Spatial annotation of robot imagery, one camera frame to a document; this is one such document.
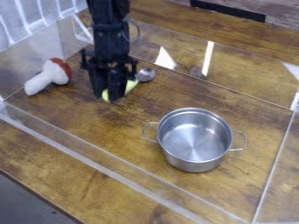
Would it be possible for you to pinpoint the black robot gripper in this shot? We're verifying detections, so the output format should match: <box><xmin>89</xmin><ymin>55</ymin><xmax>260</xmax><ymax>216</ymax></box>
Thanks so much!
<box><xmin>80</xmin><ymin>21</ymin><xmax>136</xmax><ymax>102</ymax></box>

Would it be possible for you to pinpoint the green handled metal spoon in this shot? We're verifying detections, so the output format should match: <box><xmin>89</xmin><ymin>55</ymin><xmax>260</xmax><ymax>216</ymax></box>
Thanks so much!
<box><xmin>100</xmin><ymin>66</ymin><xmax>157</xmax><ymax>103</ymax></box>

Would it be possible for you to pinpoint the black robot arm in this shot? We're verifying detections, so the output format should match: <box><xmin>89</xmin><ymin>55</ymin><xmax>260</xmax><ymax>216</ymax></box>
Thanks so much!
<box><xmin>80</xmin><ymin>0</ymin><xmax>137</xmax><ymax>102</ymax></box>

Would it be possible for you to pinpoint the white red plush mushroom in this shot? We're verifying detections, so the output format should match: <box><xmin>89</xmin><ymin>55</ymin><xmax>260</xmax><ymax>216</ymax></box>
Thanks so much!
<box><xmin>24</xmin><ymin>58</ymin><xmax>72</xmax><ymax>95</ymax></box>

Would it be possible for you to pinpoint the stainless steel pot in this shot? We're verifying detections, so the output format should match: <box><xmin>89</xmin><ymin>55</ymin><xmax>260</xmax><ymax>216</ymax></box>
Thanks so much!
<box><xmin>143</xmin><ymin>108</ymin><xmax>248</xmax><ymax>173</ymax></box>

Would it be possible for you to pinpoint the black bar on table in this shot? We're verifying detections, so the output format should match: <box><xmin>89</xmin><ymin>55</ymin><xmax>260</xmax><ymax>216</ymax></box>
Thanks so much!
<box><xmin>189</xmin><ymin>0</ymin><xmax>267</xmax><ymax>23</ymax></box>

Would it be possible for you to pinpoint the clear acrylic enclosure wall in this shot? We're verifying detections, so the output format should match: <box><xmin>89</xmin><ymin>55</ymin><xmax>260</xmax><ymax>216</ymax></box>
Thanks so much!
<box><xmin>0</xmin><ymin>0</ymin><xmax>299</xmax><ymax>224</ymax></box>

